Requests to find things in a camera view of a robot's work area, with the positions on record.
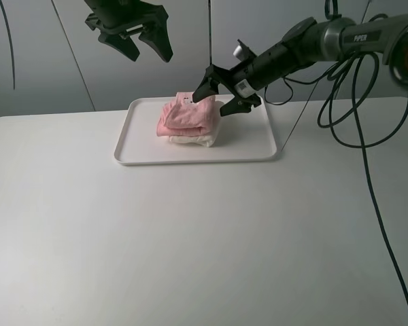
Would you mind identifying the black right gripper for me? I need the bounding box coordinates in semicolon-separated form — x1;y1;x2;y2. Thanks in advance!
192;65;261;115

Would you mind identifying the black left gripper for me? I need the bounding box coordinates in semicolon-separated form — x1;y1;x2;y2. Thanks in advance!
85;0;173;62

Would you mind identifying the pink towel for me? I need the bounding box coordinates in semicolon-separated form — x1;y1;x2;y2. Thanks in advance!
156;92;218;137

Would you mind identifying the cream white towel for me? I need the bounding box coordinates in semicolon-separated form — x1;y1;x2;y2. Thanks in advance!
166;98;224;149

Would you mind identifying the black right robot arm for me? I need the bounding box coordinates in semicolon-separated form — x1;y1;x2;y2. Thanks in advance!
192;14;408;116

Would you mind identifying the white rectangular plastic tray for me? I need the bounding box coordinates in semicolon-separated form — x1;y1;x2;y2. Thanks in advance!
114;97;278;166

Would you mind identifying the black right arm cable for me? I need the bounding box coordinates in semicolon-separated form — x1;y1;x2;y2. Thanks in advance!
263;0;408;326

